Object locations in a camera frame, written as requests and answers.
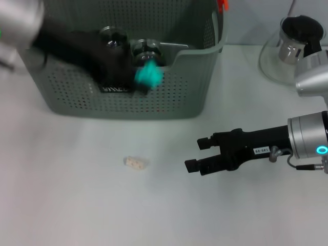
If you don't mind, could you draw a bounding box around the white toy brick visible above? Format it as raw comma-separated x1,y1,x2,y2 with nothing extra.
124,155,150,172

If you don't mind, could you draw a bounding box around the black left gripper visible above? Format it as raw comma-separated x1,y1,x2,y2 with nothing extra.
32,17,150,98

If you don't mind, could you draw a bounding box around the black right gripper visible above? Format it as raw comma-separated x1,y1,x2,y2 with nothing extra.
183,124,291,177

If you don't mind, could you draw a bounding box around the right wrist camera housing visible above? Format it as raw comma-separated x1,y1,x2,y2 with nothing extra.
294,49,328,104

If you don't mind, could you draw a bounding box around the grey perforated plastic storage basket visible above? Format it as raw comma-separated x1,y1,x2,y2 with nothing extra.
17,0,230,121

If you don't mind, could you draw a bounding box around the gripper signal cable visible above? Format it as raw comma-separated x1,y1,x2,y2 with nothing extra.
0,60,15,71
269,145,328,172

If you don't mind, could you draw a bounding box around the left gripper signal cable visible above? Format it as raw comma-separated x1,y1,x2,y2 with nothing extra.
0,60,15,71

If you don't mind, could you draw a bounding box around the teal square toy brick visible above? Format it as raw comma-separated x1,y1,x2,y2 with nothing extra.
134,58,165,91

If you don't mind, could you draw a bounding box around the glass teacup black sleeve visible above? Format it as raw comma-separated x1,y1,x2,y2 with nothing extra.
98,25,129,51
130,38,165,67

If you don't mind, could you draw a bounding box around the glass teapot black lid handle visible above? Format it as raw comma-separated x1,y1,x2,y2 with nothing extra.
258,15,325,87

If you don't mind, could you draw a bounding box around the right gripper signal cable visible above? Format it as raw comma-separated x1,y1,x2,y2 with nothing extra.
269,145,328,172

